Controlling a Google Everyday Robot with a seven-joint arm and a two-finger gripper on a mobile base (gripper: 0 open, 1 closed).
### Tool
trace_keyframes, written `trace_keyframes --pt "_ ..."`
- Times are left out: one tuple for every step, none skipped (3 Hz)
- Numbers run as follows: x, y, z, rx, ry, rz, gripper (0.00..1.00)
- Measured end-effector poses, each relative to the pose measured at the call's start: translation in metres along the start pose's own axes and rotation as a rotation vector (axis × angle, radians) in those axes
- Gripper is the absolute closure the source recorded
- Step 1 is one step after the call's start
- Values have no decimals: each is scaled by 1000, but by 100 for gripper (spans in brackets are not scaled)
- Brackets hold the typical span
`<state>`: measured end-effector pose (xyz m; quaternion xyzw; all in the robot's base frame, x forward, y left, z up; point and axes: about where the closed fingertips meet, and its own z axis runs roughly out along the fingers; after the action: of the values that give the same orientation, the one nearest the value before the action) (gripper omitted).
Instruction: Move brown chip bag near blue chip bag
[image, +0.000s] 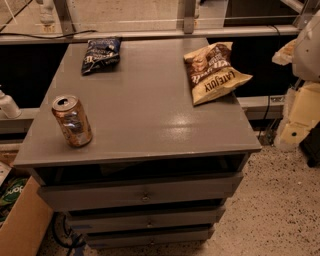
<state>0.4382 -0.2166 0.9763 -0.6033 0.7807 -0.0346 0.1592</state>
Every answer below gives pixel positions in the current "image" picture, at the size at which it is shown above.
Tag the grey drawer cabinet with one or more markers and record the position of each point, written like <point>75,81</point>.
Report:
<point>158,169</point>

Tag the brown chip bag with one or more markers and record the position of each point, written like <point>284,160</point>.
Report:
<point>211,74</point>

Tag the white plastic bottle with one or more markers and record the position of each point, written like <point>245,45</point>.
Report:
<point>9,106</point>

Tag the cardboard box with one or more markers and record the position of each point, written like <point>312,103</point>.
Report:
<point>23,230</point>

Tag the grey metal rail frame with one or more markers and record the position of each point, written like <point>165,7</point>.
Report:
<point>54,21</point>

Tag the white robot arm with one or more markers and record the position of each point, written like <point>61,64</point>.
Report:
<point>311,32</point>

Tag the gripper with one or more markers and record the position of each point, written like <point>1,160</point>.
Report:
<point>308,53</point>

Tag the orange soda can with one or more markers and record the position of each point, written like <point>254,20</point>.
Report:
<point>72,119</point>

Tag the blue chip bag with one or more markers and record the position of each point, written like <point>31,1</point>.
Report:
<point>100,54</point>

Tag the green snack bag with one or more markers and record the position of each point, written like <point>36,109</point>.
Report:
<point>10,196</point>

